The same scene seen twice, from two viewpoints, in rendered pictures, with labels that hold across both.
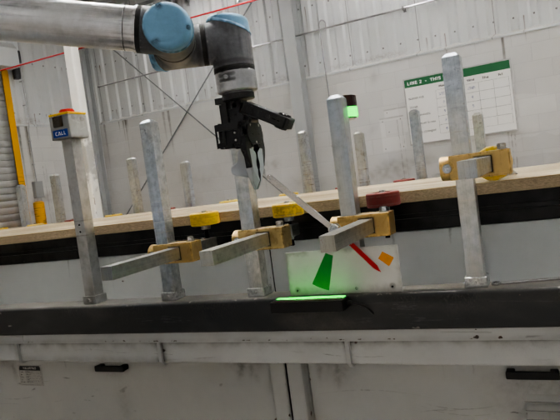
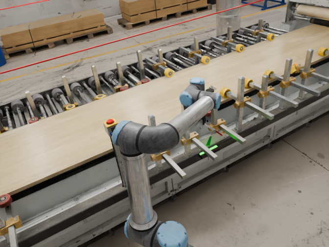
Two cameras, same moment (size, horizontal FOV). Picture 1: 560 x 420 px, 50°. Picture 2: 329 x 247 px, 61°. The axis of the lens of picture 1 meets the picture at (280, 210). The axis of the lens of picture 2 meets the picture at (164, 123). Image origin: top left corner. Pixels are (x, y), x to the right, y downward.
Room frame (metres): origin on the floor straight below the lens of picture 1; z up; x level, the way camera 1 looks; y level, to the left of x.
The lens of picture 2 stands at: (0.54, 1.40, 2.10)
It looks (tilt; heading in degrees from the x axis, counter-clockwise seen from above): 35 degrees down; 309
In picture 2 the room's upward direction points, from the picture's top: 7 degrees counter-clockwise
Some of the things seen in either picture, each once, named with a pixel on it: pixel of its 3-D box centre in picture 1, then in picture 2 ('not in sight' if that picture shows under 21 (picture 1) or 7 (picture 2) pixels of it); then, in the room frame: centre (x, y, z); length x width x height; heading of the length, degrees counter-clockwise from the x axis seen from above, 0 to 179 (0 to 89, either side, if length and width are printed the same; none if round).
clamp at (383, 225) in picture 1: (362, 225); (216, 125); (1.31, -0.18, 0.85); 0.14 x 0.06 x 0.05; 65
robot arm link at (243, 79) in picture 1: (236, 83); not in sight; (1.32, 0.06, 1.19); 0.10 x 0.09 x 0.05; 155
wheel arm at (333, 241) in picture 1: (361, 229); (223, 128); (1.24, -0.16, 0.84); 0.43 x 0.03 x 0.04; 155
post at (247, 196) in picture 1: (247, 204); (186, 131); (1.42, 0.07, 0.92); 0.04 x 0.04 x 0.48; 65
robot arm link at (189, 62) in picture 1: (177, 47); (191, 96); (1.30, 0.17, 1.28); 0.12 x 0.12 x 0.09; 5
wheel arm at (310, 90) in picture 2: not in sight; (291, 83); (0.96, -0.86, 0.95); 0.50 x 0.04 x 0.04; 155
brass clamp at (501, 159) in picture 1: (475, 165); (242, 102); (1.20, -0.40, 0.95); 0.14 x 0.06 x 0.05; 65
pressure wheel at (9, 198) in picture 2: not in sight; (6, 204); (2.05, 1.12, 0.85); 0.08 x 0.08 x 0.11
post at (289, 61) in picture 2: not in sight; (285, 85); (1.00, -0.83, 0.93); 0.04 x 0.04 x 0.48; 65
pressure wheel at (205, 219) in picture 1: (206, 231); not in sight; (1.63, 0.21, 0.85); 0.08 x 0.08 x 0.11
